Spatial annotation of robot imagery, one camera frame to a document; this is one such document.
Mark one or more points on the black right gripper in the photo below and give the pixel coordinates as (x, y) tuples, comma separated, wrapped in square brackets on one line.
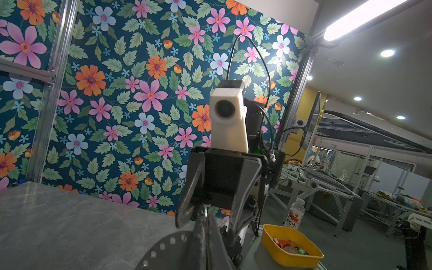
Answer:
[(223, 178)]

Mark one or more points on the large keyring with yellow sleeve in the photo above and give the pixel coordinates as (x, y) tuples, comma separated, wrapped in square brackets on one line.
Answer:
[(169, 253)]

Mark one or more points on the clear drink bottle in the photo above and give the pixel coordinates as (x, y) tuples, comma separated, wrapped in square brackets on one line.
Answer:
[(295, 214)]

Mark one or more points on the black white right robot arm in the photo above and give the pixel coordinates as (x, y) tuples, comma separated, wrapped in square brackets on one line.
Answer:
[(257, 145)]

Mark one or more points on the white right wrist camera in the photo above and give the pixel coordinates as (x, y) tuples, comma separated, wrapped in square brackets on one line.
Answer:
[(228, 115)]

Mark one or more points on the black monitor screen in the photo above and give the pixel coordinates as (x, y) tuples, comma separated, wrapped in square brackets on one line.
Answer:
[(312, 121)]

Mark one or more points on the yellow plastic bin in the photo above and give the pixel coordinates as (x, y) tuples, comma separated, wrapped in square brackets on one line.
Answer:
[(290, 248)]

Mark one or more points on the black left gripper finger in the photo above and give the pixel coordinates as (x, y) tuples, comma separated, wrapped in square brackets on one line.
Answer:
[(206, 250)]

